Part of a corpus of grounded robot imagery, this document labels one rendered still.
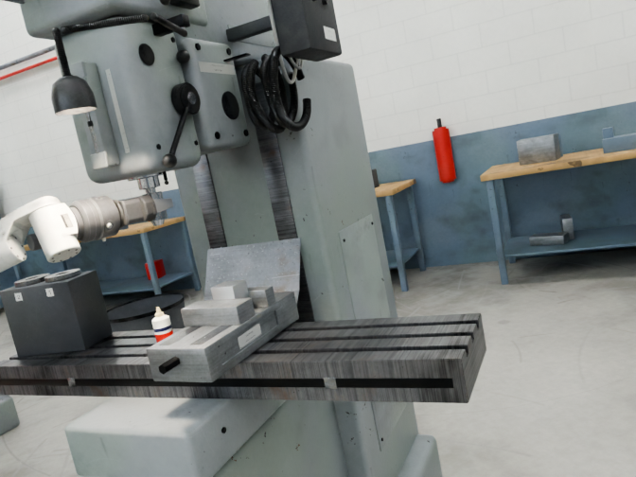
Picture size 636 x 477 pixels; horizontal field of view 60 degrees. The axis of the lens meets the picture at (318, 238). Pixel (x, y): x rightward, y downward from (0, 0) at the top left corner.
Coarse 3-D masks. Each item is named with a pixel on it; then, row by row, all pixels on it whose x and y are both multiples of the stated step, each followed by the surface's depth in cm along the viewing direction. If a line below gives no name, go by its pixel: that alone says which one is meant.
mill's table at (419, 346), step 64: (384, 320) 120; (448, 320) 112; (0, 384) 145; (64, 384) 135; (128, 384) 126; (192, 384) 118; (256, 384) 111; (320, 384) 105; (384, 384) 99; (448, 384) 94
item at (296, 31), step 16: (272, 0) 125; (288, 0) 124; (304, 0) 123; (320, 0) 132; (288, 16) 125; (304, 16) 123; (320, 16) 131; (288, 32) 125; (304, 32) 124; (320, 32) 130; (336, 32) 139; (288, 48) 126; (304, 48) 125; (320, 48) 129; (336, 48) 138
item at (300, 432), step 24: (288, 408) 138; (312, 408) 150; (264, 432) 128; (288, 432) 137; (312, 432) 148; (336, 432) 161; (240, 456) 119; (264, 456) 127; (288, 456) 136; (312, 456) 147; (336, 456) 159
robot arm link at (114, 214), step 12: (96, 204) 113; (108, 204) 115; (120, 204) 117; (132, 204) 118; (144, 204) 118; (108, 216) 114; (120, 216) 117; (132, 216) 118; (144, 216) 119; (108, 228) 115
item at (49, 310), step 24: (24, 288) 144; (48, 288) 142; (72, 288) 142; (96, 288) 150; (24, 312) 146; (48, 312) 144; (72, 312) 142; (96, 312) 149; (24, 336) 147; (48, 336) 145; (72, 336) 143; (96, 336) 148
